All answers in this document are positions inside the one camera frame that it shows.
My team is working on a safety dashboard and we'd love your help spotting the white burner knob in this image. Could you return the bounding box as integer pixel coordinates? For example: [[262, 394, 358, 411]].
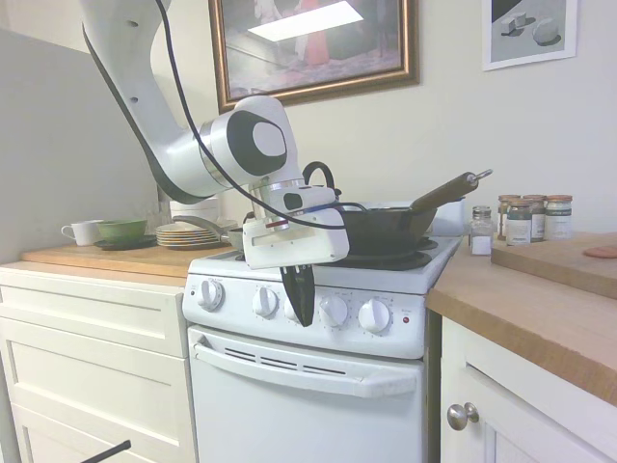
[[252, 285, 281, 319], [318, 294, 350, 328], [358, 297, 391, 333]]

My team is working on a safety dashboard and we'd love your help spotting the black tripod leg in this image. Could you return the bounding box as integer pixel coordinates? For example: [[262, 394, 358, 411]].
[[79, 439, 132, 463]]

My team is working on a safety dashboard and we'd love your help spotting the white door cabinet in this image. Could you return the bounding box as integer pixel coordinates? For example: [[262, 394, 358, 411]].
[[426, 311, 617, 463]]

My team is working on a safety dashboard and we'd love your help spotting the gold framed painting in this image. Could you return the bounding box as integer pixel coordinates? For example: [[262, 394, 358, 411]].
[[207, 0, 420, 108]]

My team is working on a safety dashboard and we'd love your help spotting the glass salt shaker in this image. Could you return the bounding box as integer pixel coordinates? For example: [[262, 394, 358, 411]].
[[470, 205, 493, 256]]

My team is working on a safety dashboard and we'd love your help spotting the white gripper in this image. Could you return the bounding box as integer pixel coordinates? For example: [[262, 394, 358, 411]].
[[242, 211, 351, 329]]

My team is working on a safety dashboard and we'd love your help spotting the grey shapes paper print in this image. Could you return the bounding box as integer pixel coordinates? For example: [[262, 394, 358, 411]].
[[481, 0, 578, 72]]

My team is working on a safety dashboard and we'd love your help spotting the green bowl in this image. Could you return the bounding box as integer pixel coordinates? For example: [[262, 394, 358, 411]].
[[95, 219, 148, 242]]

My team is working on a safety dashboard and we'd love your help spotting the white drawer cabinet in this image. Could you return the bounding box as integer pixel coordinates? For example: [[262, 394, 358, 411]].
[[0, 262, 200, 463]]

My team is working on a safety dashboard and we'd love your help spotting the white electric stove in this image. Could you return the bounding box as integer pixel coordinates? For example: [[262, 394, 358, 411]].
[[181, 200, 467, 463]]

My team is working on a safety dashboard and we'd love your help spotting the silver cabinet knob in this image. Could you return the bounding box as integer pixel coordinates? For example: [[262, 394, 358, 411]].
[[446, 402, 480, 431]]

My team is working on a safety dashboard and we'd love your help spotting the grey frying pan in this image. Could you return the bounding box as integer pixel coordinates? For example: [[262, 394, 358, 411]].
[[172, 215, 248, 253]]

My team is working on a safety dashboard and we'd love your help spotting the black cable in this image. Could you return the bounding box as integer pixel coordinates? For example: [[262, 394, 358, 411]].
[[153, 0, 367, 231]]

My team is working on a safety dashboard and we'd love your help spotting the black wok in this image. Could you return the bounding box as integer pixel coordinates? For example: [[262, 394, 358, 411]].
[[336, 169, 494, 257]]

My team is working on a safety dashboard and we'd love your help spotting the white mug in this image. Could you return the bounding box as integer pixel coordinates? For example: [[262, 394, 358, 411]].
[[61, 220, 105, 246]]

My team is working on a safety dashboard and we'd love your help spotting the white oven door handle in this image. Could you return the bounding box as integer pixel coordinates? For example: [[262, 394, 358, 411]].
[[191, 335, 418, 400]]

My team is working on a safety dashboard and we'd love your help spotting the wooden cutting board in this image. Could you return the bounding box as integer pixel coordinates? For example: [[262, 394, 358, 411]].
[[490, 234, 617, 301]]

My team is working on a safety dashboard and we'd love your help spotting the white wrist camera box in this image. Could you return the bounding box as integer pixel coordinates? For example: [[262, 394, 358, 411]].
[[282, 185, 337, 214]]

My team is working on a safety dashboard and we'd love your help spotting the white oven door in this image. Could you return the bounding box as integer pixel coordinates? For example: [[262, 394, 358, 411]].
[[186, 323, 426, 463]]

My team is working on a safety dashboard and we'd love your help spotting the spice jar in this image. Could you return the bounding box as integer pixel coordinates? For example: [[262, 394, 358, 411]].
[[523, 194, 548, 242], [497, 194, 522, 241], [544, 194, 574, 241], [505, 200, 532, 246]]

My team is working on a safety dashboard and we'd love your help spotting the white oven temperature knob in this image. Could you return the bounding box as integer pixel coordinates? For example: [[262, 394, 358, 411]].
[[199, 278, 227, 313]]

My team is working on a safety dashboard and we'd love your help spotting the dark saucer plate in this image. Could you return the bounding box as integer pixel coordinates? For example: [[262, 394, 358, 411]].
[[93, 235, 159, 251]]

